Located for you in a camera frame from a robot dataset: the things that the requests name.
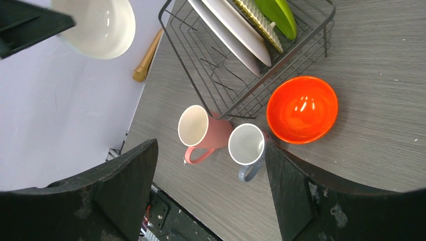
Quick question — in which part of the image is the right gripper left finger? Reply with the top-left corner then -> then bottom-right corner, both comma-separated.
1,139 -> 158,240

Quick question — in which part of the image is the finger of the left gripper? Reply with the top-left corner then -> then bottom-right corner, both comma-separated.
1,0 -> 76,60

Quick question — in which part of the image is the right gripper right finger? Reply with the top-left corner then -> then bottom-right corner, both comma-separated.
265,143 -> 425,240

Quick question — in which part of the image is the white bowl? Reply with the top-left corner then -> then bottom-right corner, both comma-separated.
50,0 -> 136,60

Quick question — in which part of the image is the grey mug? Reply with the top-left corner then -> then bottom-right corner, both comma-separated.
228,123 -> 273,183

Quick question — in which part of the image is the orange bowl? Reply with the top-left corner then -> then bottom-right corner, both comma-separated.
266,76 -> 339,145

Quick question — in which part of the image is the pink mug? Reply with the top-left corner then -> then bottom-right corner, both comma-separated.
177,105 -> 234,165

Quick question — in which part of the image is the black wire dish rack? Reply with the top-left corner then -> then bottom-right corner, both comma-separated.
158,1 -> 336,120

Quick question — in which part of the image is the small plate with red characters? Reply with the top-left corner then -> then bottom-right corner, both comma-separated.
188,0 -> 260,77

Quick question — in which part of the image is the lime green plate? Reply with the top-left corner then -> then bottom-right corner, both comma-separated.
255,0 -> 297,40

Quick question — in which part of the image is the woven bamboo tray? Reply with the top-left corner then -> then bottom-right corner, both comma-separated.
233,0 -> 284,54

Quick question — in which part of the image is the wooden rolling pin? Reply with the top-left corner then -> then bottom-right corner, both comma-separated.
132,28 -> 164,82

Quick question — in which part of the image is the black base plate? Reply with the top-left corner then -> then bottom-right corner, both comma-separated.
139,190 -> 222,241

